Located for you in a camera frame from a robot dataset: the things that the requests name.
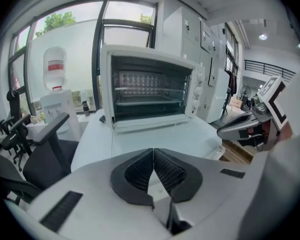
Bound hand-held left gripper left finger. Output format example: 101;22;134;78
27;147;172;240

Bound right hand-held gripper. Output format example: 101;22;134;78
216;75;295;153

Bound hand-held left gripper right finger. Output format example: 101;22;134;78
153;147;253;240

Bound white oven door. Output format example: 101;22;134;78
112;114;195;136

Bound white oven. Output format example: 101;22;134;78
99;43;206;135

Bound person's right forearm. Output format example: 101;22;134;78
277;120;295;142

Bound brown cardboard box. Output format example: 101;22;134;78
230;95;244;109

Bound white cabinet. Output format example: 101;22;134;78
206;68;231;124

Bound black standing fan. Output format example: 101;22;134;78
236;83;253;111

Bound dark hanging clothes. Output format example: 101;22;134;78
224;67;239;96

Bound black drinking bottle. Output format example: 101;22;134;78
81;100;91;117

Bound grey metal locker cabinet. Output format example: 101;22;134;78
161;6;231;124

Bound white water dispenser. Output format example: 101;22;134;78
39;88;81;141

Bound black office chair with headrest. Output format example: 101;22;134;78
0;88;34;172

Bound clear water jug red label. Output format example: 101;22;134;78
41;46;67;93

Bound right hand-held gripper camera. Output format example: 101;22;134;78
250;95;266;115

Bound black window frame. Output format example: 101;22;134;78
6;0;159;116

